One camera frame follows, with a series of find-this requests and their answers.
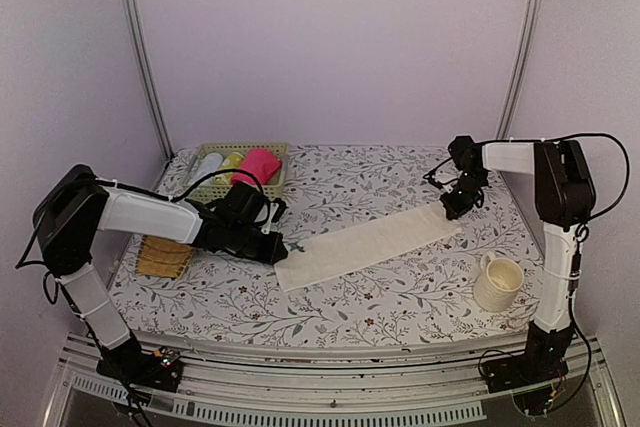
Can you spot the aluminium front rail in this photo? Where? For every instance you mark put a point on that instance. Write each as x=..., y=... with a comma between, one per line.
x=227, y=384

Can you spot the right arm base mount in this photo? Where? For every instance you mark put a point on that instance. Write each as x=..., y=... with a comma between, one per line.
x=503, y=371

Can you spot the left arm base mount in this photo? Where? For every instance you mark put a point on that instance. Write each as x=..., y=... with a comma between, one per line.
x=160, y=370

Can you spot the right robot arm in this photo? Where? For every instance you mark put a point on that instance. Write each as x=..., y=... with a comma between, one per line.
x=564, y=196

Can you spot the left aluminium frame post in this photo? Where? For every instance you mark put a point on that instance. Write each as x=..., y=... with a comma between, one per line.
x=135, y=27

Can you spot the pink towel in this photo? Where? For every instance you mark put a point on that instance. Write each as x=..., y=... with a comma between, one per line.
x=258, y=167

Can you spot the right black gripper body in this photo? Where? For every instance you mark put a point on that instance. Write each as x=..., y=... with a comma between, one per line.
x=471, y=194

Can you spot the light blue rolled towel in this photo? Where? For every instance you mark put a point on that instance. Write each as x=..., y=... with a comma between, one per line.
x=208, y=164

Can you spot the green plastic basket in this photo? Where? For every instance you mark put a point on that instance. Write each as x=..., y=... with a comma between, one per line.
x=207, y=191

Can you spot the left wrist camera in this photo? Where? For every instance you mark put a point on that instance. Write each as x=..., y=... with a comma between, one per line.
x=273, y=211

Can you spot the right aluminium frame post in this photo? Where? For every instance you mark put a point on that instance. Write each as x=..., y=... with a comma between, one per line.
x=525, y=42

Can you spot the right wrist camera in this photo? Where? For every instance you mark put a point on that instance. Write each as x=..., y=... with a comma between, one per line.
x=441, y=181

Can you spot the woven bamboo tray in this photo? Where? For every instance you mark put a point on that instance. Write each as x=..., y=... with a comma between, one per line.
x=164, y=258

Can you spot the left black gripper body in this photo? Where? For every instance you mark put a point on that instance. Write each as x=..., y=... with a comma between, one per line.
x=245, y=246

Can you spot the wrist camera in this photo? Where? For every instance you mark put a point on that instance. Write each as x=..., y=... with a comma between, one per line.
x=273, y=211
x=441, y=181

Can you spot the aluminium frame post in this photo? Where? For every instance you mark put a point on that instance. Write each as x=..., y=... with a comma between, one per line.
x=135, y=27
x=525, y=42

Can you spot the cream ribbed mug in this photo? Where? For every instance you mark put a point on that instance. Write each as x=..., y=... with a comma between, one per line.
x=498, y=284

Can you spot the cream white towel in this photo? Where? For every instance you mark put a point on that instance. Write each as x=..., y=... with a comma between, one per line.
x=333, y=254

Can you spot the green patterned rolled towel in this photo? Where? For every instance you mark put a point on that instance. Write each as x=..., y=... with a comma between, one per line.
x=227, y=169

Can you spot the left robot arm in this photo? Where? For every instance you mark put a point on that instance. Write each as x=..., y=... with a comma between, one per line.
x=74, y=222

